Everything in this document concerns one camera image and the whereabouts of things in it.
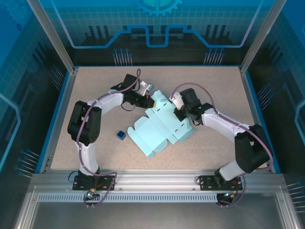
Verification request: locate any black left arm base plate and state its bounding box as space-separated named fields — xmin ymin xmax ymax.
xmin=72 ymin=173 xmax=117 ymax=191

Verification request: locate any light blue paper box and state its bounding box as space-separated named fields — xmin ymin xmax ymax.
xmin=127 ymin=90 xmax=195 ymax=158

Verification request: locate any aluminium frame post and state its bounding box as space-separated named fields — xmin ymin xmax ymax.
xmin=239 ymin=0 xmax=281 ymax=74
xmin=25 ymin=0 xmax=80 ymax=73

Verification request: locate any thin black cable loop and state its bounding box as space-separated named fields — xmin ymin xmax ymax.
xmin=120 ymin=101 xmax=137 ymax=112

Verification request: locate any blue table edge strip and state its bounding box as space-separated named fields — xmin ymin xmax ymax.
xmin=38 ymin=70 xmax=78 ymax=174
xmin=242 ymin=70 xmax=283 ymax=174

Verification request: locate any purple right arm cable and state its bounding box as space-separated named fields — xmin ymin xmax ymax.
xmin=172 ymin=82 xmax=274 ymax=208

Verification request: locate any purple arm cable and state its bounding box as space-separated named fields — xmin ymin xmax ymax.
xmin=76 ymin=68 xmax=143 ymax=208
xmin=172 ymin=82 xmax=274 ymax=208

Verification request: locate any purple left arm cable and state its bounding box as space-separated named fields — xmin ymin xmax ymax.
xmin=76 ymin=68 xmax=143 ymax=208

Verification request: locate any grey metal tray sheet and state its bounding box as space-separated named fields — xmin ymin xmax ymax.
xmin=13 ymin=186 xmax=302 ymax=229

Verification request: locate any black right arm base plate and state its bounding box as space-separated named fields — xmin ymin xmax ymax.
xmin=198 ymin=175 xmax=243 ymax=191

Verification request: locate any slotted grey cable duct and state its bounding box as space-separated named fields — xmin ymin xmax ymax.
xmin=37 ymin=192 xmax=226 ymax=202

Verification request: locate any aluminium frame rail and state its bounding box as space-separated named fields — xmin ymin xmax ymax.
xmin=30 ymin=169 xmax=285 ymax=193

